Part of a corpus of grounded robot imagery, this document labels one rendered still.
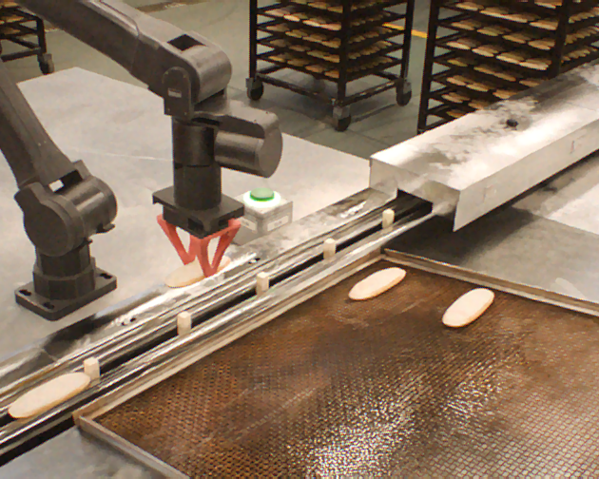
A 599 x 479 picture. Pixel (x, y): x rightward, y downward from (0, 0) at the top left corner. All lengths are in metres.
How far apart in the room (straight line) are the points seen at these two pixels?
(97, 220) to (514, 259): 0.64
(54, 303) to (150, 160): 0.52
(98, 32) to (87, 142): 0.75
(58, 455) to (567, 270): 0.82
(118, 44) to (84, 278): 0.36
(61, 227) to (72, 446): 0.34
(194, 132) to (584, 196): 0.87
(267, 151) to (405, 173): 0.49
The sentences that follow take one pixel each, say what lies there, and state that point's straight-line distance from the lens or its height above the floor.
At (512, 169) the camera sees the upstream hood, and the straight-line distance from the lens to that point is 1.48.
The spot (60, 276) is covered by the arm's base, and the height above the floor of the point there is 0.87.
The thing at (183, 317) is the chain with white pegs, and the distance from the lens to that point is 1.10.
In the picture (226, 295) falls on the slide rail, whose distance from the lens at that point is 1.18.
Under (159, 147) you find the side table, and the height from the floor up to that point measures 0.82.
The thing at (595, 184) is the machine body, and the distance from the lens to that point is 1.71.
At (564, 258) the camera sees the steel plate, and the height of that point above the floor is 0.82.
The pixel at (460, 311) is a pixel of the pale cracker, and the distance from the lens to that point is 1.03.
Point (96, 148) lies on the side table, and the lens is 1.72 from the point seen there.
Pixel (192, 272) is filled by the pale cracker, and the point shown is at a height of 0.93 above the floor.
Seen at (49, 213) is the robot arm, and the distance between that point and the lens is 1.13.
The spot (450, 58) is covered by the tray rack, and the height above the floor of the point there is 0.45.
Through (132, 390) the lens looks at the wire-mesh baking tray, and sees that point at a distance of 0.95.
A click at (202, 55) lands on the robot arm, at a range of 0.97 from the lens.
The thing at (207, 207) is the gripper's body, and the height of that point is 1.02.
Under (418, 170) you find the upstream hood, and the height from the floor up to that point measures 0.92.
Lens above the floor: 1.48
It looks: 29 degrees down
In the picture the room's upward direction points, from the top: 2 degrees clockwise
